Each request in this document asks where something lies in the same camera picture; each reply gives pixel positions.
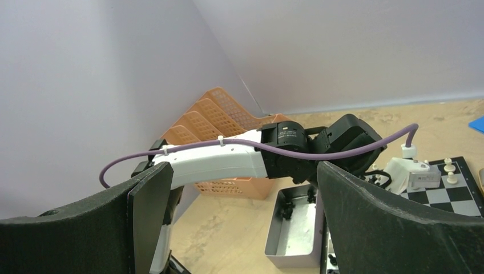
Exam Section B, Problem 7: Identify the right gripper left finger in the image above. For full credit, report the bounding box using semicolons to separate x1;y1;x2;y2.
1;163;174;273

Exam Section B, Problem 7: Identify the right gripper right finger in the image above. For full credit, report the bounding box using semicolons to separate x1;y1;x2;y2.
317;162;483;273

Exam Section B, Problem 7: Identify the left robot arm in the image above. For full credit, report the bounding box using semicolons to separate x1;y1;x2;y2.
133;114;388;273

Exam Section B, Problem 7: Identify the black white chess board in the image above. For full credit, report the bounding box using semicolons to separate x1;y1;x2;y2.
319;156;484;274

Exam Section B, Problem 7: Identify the silver metal tin tray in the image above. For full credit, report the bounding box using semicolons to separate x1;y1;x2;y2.
264;184;324;269

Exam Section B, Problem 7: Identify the blue notebook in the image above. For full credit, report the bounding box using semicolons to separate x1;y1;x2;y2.
468;116;484;134

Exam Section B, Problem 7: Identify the orange plastic file rack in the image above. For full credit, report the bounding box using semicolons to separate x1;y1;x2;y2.
162;87;289;200

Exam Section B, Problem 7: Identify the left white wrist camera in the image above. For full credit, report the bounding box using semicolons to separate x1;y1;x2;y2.
381;144;441;195

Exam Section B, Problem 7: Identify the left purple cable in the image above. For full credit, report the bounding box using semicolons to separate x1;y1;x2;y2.
99;123;420;189

